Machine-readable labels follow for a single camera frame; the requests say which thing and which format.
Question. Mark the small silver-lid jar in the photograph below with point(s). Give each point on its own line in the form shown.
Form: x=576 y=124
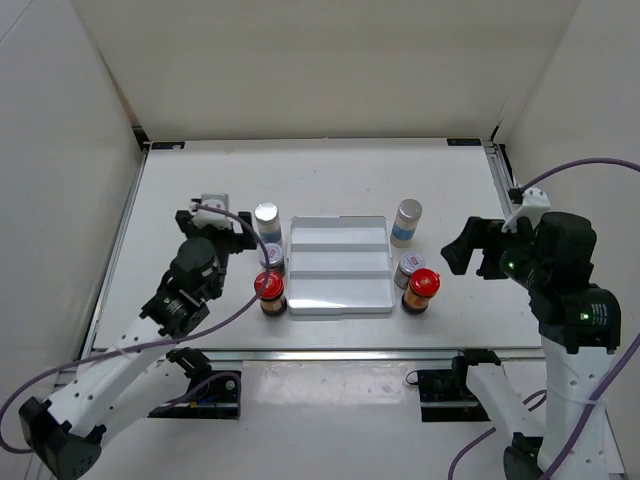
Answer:
x=409 y=262
x=272 y=257

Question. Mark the right blue corner label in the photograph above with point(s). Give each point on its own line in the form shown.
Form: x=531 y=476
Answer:
x=463 y=142

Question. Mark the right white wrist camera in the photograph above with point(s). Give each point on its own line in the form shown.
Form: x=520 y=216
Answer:
x=531 y=203

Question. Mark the white three-compartment tray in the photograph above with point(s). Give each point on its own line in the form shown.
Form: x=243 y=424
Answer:
x=339 y=266

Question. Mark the right tall blue-label bottle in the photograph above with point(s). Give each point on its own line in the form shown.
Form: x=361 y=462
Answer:
x=408 y=214

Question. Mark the left small silver-lid jar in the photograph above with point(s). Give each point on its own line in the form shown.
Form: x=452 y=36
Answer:
x=272 y=257

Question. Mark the aluminium left rail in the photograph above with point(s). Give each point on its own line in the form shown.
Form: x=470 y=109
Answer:
x=91 y=331

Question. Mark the left blue corner label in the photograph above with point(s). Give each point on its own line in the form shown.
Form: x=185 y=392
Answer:
x=167 y=145

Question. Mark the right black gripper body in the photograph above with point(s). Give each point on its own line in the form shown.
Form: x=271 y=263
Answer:
x=509 y=254

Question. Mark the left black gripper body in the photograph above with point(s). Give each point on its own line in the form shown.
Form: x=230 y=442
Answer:
x=224 y=241

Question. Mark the right small silver-lid jar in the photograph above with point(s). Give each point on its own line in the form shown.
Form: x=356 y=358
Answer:
x=409 y=262

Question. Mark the left tall blue-label bottle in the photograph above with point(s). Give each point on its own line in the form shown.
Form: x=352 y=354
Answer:
x=268 y=223

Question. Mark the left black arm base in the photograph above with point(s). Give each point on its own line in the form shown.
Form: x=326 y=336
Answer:
x=210 y=393

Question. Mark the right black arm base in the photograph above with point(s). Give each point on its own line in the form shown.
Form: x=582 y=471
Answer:
x=443 y=392

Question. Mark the tall blue-label bottle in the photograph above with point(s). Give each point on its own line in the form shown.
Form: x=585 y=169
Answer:
x=268 y=223
x=408 y=214

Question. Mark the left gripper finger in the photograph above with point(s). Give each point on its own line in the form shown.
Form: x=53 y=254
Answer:
x=184 y=220
x=246 y=238

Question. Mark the blue corner label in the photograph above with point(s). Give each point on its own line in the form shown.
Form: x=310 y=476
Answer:
x=167 y=145
x=463 y=142

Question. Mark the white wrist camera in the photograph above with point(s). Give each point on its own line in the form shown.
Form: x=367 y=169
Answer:
x=205 y=211
x=531 y=203

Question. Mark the red-lid sauce jar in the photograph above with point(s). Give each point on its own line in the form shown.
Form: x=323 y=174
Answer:
x=422 y=286
x=269 y=288

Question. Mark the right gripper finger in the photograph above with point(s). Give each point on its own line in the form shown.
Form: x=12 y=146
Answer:
x=458 y=253
x=494 y=227

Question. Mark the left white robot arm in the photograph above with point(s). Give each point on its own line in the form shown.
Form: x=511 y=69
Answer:
x=68 y=429

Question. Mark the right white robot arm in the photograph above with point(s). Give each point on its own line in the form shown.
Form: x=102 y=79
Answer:
x=579 y=324

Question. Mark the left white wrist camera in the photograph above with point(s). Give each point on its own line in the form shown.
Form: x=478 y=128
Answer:
x=205 y=211

